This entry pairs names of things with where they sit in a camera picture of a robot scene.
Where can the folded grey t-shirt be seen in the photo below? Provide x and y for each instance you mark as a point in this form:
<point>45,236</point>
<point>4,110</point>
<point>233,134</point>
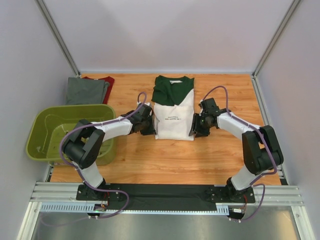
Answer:
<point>81,91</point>

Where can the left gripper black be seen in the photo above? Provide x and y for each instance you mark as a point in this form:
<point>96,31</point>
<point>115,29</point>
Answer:
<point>151,131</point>

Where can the left aluminium frame post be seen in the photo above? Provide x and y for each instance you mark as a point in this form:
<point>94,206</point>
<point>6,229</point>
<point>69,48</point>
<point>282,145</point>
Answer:
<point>57,35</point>

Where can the aluminium frame post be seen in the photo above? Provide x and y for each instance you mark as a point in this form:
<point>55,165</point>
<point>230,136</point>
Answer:
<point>277,35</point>
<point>57,35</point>

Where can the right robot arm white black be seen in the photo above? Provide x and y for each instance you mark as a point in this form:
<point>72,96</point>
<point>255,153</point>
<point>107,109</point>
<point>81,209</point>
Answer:
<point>261,150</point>

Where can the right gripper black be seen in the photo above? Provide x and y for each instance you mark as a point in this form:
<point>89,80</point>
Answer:
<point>195,128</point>

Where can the folded red t-shirt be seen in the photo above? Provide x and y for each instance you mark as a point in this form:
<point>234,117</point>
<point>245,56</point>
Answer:
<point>108,85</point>

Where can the green plastic basket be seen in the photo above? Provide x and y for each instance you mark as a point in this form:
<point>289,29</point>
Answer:
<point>53,123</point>

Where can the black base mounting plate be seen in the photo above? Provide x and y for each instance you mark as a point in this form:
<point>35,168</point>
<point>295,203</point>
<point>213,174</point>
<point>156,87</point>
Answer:
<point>173,197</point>

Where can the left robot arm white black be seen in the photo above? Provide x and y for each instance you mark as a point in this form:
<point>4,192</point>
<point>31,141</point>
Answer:
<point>83,144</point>

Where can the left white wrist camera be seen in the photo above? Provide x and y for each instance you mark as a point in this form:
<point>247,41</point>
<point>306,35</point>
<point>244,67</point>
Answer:
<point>143,104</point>

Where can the right aluminium frame post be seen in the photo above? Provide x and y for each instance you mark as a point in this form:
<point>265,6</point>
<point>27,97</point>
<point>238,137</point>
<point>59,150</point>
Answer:
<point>277,35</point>

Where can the white and green t-shirt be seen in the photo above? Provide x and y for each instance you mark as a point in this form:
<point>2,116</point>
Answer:
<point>173,108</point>

